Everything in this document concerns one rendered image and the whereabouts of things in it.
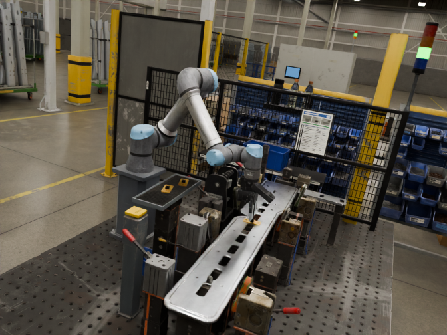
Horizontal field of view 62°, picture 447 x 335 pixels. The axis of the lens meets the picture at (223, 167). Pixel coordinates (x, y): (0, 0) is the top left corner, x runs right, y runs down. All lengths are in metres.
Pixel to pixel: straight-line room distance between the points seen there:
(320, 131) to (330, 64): 5.86
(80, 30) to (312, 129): 7.33
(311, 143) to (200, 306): 1.69
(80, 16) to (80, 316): 8.11
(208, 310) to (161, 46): 3.38
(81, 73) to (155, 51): 5.15
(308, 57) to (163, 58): 4.84
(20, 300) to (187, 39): 3.03
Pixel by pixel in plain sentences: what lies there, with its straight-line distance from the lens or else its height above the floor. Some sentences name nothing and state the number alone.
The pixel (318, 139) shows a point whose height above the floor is 1.26.
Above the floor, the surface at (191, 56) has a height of 1.62.
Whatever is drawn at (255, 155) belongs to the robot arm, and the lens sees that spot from 1.64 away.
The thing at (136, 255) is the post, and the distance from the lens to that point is 1.47.
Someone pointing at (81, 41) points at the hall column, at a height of 1.43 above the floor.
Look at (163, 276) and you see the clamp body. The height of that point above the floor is 1.03.
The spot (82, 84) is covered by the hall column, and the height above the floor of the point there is 0.48.
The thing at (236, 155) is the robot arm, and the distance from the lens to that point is 1.67.
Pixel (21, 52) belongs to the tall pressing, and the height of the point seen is 1.03.
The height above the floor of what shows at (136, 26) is 1.84.
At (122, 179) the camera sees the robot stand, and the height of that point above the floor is 1.05.
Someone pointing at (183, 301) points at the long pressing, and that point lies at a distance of 1.25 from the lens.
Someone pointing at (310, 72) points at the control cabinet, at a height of 1.49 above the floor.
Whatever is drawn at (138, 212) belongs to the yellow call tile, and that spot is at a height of 1.16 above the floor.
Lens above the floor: 1.78
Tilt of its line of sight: 18 degrees down
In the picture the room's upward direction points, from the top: 8 degrees clockwise
